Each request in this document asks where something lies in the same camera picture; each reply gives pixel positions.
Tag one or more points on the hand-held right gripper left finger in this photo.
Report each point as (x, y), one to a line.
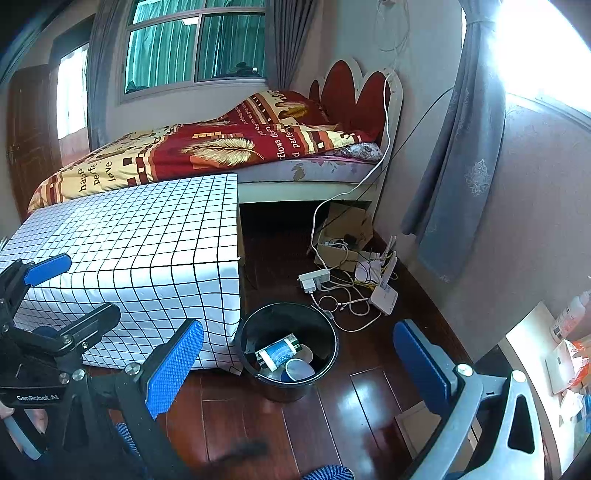
(175, 364)

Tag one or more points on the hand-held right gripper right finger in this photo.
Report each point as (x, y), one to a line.
(422, 364)

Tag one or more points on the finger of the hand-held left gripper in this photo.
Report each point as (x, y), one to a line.
(92, 323)
(46, 269)

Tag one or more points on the blue white paper cup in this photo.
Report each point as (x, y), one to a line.
(277, 353)

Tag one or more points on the black trash bin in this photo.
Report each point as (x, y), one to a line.
(286, 318)

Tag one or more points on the person's left hand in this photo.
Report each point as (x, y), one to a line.
(39, 422)

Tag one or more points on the flat cardboard piece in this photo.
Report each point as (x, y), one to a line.
(415, 427)

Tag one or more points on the blue striped slipper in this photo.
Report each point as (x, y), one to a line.
(328, 473)
(125, 436)

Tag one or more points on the white checked tablecloth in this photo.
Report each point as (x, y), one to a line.
(138, 240)

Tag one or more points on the white desk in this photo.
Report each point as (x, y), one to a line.
(531, 350)

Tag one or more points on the small white network device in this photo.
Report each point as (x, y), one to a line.
(367, 267)

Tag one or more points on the brown wooden door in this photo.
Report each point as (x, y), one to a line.
(32, 138)

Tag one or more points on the white power strip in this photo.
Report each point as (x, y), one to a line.
(314, 279)

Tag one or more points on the white box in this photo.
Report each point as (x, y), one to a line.
(561, 367)

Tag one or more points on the white bottle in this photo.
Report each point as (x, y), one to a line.
(568, 318)

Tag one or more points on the orange packet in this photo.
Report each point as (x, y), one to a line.
(582, 360)

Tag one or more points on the cardboard box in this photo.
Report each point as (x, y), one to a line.
(346, 221)

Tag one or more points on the narrow side window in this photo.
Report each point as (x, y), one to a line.
(71, 87)

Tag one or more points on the bed with feather blanket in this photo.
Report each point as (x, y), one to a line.
(207, 143)

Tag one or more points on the grey patterned curtain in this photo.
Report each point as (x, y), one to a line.
(461, 161)

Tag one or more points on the floral pillow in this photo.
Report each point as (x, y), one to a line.
(364, 151)

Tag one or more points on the large window green curtain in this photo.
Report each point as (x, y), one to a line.
(161, 50)

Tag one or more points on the red white headboard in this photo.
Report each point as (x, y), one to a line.
(355, 92)

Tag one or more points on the bright window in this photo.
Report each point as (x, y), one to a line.
(540, 41)

